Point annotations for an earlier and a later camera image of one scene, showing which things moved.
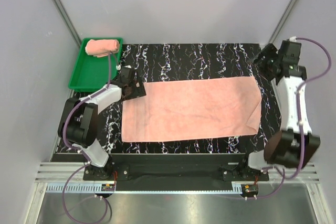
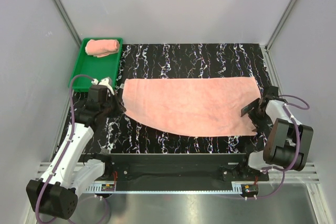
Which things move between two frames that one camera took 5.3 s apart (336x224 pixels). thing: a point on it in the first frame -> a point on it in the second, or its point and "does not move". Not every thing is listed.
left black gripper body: (135, 92) -> (112, 107)
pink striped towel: (101, 48) does not move
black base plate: (181, 168) does not move
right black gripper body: (265, 66) -> (257, 116)
